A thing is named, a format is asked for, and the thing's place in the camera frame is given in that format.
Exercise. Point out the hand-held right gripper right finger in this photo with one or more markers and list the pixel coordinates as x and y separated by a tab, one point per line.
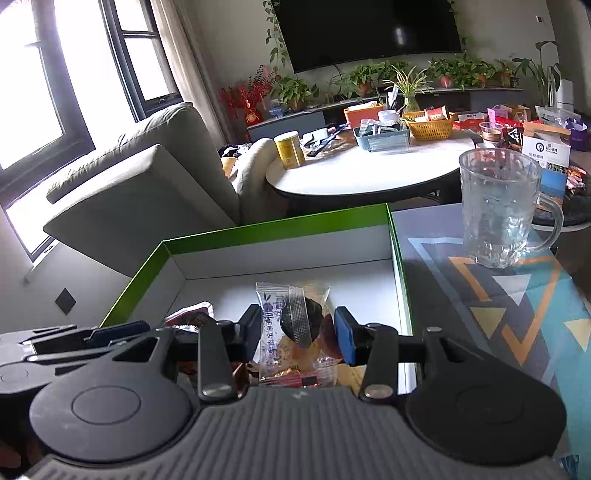
345	339

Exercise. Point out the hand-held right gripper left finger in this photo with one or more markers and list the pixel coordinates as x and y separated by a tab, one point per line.
251	332

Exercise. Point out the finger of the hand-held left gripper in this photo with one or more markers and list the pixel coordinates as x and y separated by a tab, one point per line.
115	333

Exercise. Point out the brown glossy snack packet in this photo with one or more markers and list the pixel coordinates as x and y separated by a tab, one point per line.
328	339

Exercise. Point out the clear dark pastry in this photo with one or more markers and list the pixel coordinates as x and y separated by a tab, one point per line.
295	327

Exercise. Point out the green cardboard box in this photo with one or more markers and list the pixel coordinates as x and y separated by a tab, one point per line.
286	258

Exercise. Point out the geometric patterned tablecloth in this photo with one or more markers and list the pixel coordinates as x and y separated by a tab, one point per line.
461	295

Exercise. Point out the beige upholstered chair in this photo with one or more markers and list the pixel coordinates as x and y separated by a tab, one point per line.
152	198

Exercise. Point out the round white table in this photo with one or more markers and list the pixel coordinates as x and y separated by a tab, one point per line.
369	170

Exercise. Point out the yellow can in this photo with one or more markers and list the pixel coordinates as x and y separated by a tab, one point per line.
290	152

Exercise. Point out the black remote control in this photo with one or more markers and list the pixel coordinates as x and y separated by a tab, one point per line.
323	144

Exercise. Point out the glass mug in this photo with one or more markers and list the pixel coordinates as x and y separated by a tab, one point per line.
498	212

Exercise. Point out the blue plastic basket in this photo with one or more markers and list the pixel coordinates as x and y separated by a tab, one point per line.
383	142

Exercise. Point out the beige sofa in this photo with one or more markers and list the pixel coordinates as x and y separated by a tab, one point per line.
184	134

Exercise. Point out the grey television cabinet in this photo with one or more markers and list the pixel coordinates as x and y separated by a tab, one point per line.
286	122

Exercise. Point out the orange box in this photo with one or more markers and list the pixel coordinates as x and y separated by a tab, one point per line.
362	115

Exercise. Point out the yellow woven basket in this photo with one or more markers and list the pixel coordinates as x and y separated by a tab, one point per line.
431	129

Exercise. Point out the red flower arrangement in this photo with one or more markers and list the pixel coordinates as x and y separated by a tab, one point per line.
247	94

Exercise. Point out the potted pothos plant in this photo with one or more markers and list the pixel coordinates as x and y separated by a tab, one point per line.
295	92

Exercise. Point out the black framed window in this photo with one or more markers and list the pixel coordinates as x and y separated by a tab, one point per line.
69	92

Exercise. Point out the clear plastic cup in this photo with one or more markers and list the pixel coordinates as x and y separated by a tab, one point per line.
491	134

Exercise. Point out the spider plant in vase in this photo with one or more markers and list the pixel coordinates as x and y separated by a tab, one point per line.
408	87

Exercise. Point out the potted green plant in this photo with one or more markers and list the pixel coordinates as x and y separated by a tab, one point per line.
369	76

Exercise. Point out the white box with blue print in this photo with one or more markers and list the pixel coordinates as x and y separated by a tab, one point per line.
545	147

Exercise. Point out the beige curtain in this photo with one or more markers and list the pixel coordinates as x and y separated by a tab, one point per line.
189	60

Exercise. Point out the row of potted plants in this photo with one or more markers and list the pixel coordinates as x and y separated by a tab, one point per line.
461	71

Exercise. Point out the hanging vine plant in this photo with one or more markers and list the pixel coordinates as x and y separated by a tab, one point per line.
277	32

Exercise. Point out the black television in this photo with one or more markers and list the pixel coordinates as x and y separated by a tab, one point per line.
369	27

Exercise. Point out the white tall pot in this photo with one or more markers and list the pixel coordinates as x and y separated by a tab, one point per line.
565	94

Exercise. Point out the large leaf plant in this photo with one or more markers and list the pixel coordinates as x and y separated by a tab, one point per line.
540	69

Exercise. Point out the wall socket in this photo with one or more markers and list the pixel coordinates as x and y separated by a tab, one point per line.
65	301

